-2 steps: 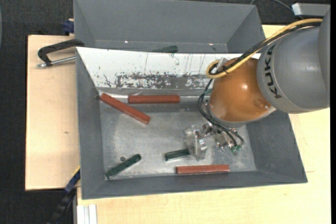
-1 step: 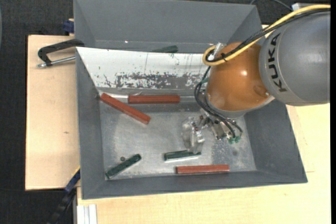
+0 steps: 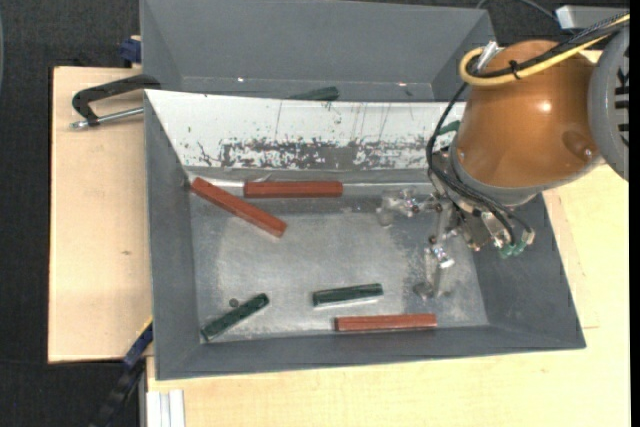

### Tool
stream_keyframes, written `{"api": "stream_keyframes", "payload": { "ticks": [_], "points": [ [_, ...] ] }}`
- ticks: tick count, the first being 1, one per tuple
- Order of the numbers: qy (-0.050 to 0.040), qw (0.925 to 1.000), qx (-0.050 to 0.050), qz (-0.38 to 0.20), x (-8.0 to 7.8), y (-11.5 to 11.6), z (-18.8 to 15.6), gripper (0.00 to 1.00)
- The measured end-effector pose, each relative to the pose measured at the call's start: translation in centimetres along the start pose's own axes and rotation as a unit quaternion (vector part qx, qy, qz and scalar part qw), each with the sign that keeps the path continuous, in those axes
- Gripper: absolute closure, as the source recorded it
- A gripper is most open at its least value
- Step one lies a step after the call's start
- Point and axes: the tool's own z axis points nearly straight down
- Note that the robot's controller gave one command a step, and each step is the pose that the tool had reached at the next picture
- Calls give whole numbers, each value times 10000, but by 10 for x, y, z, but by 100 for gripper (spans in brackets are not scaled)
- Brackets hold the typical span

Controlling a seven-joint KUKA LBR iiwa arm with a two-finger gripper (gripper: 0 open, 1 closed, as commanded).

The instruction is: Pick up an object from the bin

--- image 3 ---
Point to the pale wood board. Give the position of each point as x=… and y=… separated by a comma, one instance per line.
x=97, y=225

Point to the dark green flat block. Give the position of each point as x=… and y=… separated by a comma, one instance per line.
x=347, y=294
x=317, y=93
x=234, y=316

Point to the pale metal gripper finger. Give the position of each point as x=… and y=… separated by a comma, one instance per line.
x=395, y=204
x=440, y=272

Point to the grey metal bin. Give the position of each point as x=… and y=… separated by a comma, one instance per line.
x=320, y=255

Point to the red-brown flat block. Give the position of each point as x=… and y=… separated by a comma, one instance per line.
x=293, y=189
x=385, y=322
x=237, y=206

